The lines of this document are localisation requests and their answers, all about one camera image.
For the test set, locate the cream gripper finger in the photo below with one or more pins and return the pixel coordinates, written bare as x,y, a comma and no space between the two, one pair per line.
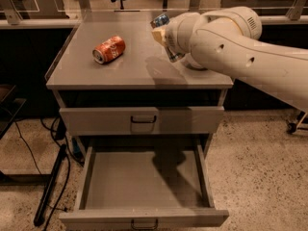
159,35

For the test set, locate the silver blue redbull can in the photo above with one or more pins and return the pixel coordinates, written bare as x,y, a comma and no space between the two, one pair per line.
163,20

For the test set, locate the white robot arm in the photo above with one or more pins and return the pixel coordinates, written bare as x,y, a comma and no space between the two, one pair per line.
228,42

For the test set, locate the orange soda can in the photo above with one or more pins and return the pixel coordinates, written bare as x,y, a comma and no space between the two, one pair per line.
109,50

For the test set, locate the grey drawer cabinet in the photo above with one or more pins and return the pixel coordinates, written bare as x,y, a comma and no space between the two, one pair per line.
142,76

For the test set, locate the closed upper grey drawer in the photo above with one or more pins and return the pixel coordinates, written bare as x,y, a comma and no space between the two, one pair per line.
116,121

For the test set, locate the open middle grey drawer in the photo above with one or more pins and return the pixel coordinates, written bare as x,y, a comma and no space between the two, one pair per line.
143,183

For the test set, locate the white ceramic bowl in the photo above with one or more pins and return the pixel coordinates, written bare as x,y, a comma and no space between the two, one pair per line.
193,63

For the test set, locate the black floor bar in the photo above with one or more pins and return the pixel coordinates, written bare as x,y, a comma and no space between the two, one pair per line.
48,189

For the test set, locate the black upper drawer handle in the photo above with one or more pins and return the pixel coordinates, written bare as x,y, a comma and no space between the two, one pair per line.
143,119

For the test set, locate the black drawer handle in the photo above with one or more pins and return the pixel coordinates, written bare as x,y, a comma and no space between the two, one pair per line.
145,225
143,119

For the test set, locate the black middle drawer handle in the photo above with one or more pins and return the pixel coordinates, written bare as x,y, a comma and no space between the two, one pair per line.
145,225

